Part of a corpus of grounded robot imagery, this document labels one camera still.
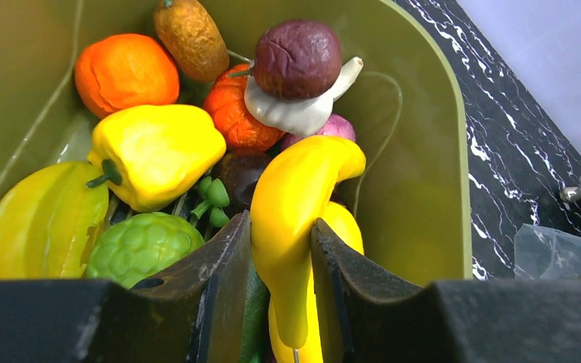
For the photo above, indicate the yellow bell pepper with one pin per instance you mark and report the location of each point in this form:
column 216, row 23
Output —
column 150, row 155

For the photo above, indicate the yellow green starfruit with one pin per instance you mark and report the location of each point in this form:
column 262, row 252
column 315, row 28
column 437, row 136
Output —
column 49, row 222

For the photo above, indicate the pink purple onion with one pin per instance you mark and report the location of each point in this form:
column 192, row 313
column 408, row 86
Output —
column 336, row 125

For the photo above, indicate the small green pea sprig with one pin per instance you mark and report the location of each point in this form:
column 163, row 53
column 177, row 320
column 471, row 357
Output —
column 214, row 198

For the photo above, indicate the dark brown round fruit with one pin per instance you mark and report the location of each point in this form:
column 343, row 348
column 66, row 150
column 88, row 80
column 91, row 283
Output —
column 239, row 171

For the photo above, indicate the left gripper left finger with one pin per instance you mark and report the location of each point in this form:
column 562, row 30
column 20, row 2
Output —
column 190, row 312

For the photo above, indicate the olive green plastic bin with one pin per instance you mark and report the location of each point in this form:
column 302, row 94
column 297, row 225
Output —
column 412, row 203

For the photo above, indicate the brown kiwi fruit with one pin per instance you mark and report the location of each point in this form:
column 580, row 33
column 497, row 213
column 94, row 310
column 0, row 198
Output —
column 192, row 38

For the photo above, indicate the wrinkled orange red fruit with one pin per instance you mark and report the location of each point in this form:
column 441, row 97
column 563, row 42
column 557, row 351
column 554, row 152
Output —
column 225, row 103

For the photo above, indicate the dark purple fruit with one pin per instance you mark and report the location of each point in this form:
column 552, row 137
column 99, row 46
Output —
column 295, row 60

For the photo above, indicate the green bumpy lime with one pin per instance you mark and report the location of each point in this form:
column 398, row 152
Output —
column 136, row 248

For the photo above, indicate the round orange fruit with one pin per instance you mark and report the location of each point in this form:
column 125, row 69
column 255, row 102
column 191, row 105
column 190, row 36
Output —
column 123, row 71

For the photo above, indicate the clear zip top bag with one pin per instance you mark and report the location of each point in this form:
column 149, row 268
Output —
column 546, row 253

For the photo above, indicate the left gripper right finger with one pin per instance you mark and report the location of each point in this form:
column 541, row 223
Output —
column 392, row 320

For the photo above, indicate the yellow banana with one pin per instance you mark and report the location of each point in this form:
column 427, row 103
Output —
column 292, row 193
column 329, row 337

